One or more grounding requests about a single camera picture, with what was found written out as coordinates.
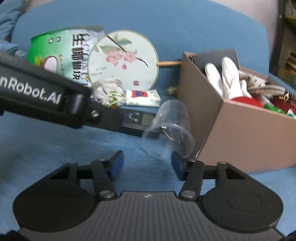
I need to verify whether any herb tea packet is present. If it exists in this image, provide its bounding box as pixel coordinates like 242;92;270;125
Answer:
92;77;125;108

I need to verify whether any clear plastic cup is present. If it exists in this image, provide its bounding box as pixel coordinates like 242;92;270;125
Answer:
142;99;195;160

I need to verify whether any black digital scale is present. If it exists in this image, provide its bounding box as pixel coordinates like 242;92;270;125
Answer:
118;109;156;137

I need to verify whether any white tissue packet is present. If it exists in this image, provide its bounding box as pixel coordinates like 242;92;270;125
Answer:
125;89;161;108

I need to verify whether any green coconut snack bag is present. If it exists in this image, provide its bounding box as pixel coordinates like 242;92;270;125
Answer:
27;25;104;87

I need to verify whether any round floral hand fan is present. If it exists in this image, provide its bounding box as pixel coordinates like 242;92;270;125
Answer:
88;30;182;90

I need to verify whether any brown cardboard box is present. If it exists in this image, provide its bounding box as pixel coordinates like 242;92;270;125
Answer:
177;53;295;172

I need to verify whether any white glove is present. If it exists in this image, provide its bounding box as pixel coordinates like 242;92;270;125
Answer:
205;57;252;100

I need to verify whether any black metal shelf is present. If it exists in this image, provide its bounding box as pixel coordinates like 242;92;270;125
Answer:
269;1;295;83

